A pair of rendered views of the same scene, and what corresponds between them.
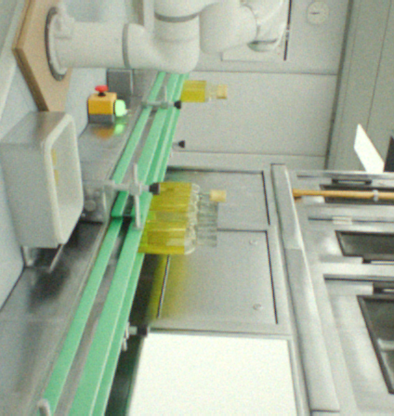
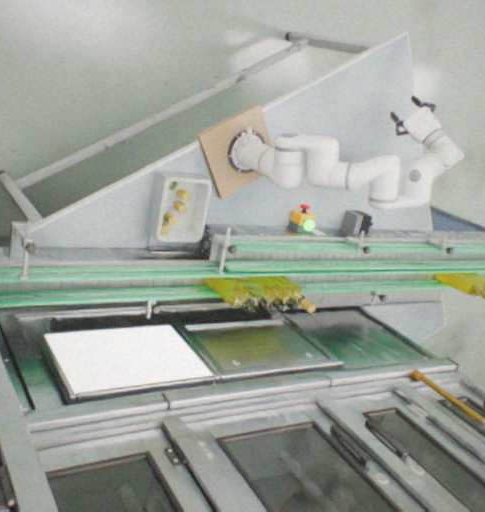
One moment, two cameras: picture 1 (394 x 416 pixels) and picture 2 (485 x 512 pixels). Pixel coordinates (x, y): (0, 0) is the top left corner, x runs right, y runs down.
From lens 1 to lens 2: 1.47 m
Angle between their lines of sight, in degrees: 50
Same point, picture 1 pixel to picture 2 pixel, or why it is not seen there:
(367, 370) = (229, 427)
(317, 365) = (202, 391)
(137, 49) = (263, 162)
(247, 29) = (336, 176)
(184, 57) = (280, 175)
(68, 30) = (245, 142)
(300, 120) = not seen: outside the picture
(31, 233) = (151, 226)
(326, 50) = not seen: outside the picture
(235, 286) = (248, 352)
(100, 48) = (251, 156)
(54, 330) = (107, 259)
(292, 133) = not seen: outside the picture
